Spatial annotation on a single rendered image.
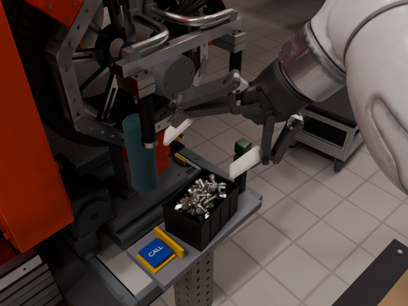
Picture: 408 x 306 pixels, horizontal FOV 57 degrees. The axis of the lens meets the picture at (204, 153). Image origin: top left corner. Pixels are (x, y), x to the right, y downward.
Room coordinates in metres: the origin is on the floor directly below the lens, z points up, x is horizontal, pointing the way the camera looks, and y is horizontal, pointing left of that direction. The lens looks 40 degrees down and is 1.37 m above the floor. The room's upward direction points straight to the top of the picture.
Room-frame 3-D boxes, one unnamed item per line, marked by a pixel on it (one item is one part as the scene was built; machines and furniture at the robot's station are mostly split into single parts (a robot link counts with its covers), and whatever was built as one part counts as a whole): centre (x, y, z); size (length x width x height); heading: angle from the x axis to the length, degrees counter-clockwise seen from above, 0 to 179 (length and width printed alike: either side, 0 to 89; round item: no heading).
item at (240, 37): (1.05, -0.07, 0.93); 0.09 x 0.05 x 0.05; 46
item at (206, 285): (0.74, 0.04, 0.21); 0.10 x 0.10 x 0.42; 46
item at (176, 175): (1.19, 0.32, 0.32); 0.40 x 0.30 x 0.28; 136
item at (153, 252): (0.64, 0.14, 0.47); 0.07 x 0.07 x 0.02; 46
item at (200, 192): (0.77, 0.01, 0.51); 0.20 x 0.14 x 0.13; 144
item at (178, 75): (1.02, 0.14, 0.85); 0.21 x 0.14 x 0.14; 46
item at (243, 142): (0.90, -0.12, 0.64); 0.04 x 0.04 x 0.04; 46
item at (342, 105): (1.73, -0.72, 0.17); 0.43 x 0.36 x 0.34; 139
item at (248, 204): (0.76, 0.02, 0.44); 0.43 x 0.17 x 0.03; 136
